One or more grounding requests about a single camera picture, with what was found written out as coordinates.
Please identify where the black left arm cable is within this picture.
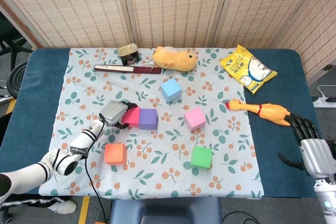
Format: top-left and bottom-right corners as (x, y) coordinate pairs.
(83, 113), (108, 224)

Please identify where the yellow marshmallow bag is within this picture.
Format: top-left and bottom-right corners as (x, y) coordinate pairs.
(219, 44), (278, 95)

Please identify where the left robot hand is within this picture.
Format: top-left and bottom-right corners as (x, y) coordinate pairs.
(99, 100), (140, 130)

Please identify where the yellow plush duck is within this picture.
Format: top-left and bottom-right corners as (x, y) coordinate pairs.
(152, 46), (198, 72)

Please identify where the long dark red box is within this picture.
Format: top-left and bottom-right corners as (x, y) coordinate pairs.
(93, 64), (163, 75)

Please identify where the black office chair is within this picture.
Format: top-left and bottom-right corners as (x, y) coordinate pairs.
(0, 18), (34, 70)

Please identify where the gold black tin can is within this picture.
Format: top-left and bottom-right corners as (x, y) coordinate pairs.
(117, 42), (141, 66)

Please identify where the black striped trouser leg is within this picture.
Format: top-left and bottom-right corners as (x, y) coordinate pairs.
(0, 195), (66, 216)

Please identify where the light pink foam cube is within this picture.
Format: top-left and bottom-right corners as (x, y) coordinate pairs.
(183, 107), (207, 132)

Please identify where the magenta foam cube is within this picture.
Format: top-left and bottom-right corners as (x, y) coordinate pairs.
(121, 107), (141, 127)

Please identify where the dark blue table cover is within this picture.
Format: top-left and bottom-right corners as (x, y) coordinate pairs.
(0, 48), (326, 199)

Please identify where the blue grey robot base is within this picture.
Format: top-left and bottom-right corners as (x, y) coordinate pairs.
(109, 197), (223, 224)

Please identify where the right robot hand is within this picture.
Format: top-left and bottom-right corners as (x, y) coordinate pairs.
(278, 112), (336, 179)

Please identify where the orange foam cube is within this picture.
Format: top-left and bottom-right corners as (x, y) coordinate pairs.
(104, 143), (128, 166)

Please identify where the light blue foam cube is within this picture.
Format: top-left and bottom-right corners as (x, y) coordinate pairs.
(160, 78), (183, 102)

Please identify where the white charger cable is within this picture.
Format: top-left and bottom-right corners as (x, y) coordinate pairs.
(317, 84), (336, 100)

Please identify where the yellow rubber chicken toy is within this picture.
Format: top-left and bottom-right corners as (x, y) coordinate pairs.
(225, 99), (293, 127)

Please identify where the white power strip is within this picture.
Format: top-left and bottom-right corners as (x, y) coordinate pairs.
(312, 97), (336, 109)

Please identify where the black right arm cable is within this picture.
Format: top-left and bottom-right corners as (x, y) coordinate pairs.
(222, 211), (261, 224)

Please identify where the white shoe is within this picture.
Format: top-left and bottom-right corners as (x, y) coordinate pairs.
(48, 199), (78, 215)

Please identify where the purple foam cube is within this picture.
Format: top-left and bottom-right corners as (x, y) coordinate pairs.
(138, 108), (158, 131)

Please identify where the floral print tablecloth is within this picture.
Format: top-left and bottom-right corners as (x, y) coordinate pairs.
(38, 47), (265, 200)

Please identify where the black round stool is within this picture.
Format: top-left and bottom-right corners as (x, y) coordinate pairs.
(6, 61), (28, 99)

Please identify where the green foam cube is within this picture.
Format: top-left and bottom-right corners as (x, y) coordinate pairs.
(191, 146), (213, 169)

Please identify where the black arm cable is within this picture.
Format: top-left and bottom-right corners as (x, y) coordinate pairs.
(83, 113), (108, 224)
(222, 211), (261, 224)

